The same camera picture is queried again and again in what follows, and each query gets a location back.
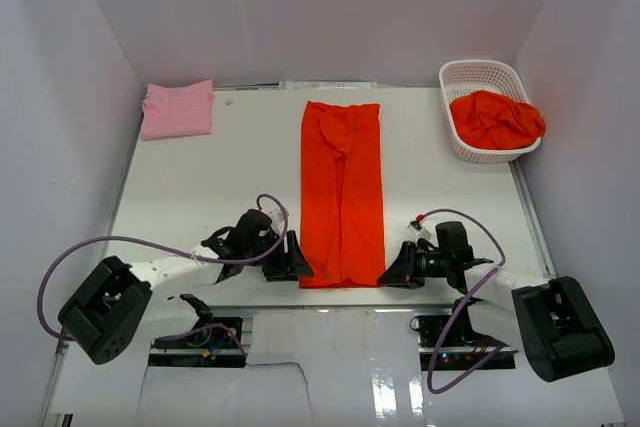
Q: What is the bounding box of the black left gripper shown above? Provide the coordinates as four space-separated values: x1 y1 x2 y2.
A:
244 230 312 281

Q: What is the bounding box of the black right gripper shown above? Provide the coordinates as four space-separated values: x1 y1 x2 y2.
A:
377 241 450 289

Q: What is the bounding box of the orange t shirt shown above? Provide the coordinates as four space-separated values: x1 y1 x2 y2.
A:
449 90 546 150
299 101 386 289

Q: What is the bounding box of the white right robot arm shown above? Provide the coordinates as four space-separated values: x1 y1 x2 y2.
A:
378 240 615 382

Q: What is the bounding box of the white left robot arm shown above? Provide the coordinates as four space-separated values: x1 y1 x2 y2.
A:
58 225 314 365

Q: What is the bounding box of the folded pink t shirt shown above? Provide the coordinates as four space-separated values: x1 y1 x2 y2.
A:
140 80 214 141

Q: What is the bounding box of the white perforated plastic basket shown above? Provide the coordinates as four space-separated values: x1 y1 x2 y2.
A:
439 59 546 164

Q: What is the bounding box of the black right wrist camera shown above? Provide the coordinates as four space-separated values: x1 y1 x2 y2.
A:
435 221 473 262

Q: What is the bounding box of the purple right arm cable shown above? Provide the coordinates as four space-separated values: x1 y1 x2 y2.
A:
410 208 519 393

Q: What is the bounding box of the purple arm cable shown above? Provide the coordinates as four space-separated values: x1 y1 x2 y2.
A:
39 193 290 356
410 208 519 393

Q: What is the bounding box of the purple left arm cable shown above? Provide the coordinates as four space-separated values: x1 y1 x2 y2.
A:
39 193 290 356

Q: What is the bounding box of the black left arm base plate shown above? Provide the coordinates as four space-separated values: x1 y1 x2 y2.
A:
148 328 246 368

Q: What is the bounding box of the white paper strip at wall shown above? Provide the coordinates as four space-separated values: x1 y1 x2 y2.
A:
278 81 378 90

